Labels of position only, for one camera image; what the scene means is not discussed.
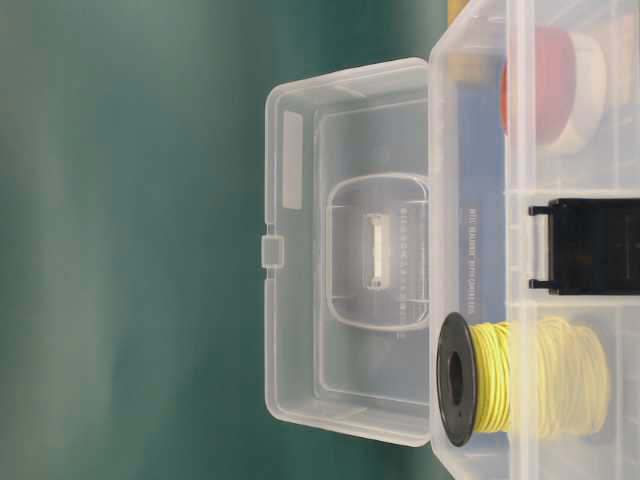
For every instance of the red tape roll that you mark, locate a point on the red tape roll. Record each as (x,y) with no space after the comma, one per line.
(556,67)

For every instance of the yellow wire spool black flanges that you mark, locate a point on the yellow wire spool black flanges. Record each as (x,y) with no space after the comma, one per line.
(475,376)

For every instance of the clear plastic tool box base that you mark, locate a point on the clear plastic tool box base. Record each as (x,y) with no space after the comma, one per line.
(534,330)

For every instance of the white tape roll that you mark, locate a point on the white tape roll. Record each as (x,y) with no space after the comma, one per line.
(590,91)

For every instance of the clear plastic tool box lid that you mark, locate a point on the clear plastic tool box lid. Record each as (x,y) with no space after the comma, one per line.
(346,252)

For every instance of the black tool box latch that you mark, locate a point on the black tool box latch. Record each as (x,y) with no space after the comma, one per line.
(593,246)

